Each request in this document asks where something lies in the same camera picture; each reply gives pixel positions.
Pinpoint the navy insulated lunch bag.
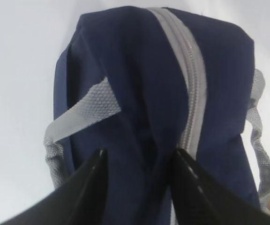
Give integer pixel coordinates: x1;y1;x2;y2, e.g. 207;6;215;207
44;6;270;225

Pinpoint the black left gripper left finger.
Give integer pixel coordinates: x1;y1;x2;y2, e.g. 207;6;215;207
5;150;108;225

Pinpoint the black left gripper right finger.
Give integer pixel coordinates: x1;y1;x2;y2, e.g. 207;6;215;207
171;149;270;225

